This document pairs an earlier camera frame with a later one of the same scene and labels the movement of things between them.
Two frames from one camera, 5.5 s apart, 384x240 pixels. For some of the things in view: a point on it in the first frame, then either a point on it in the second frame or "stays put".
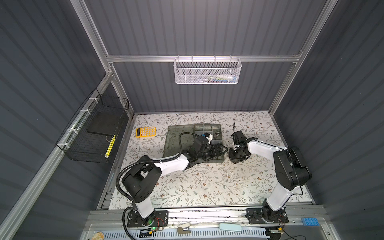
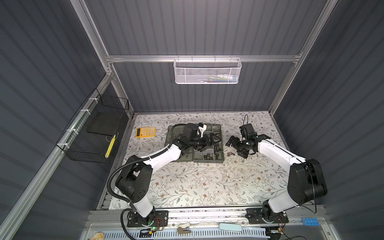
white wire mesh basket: [207, 70] stays put
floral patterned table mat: [251, 182] stays put
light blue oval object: [230, 227] stays put
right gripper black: [232, 157] -> [243, 153]
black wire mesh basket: [90, 137] stays put
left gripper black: [218, 152] -> [210, 142]
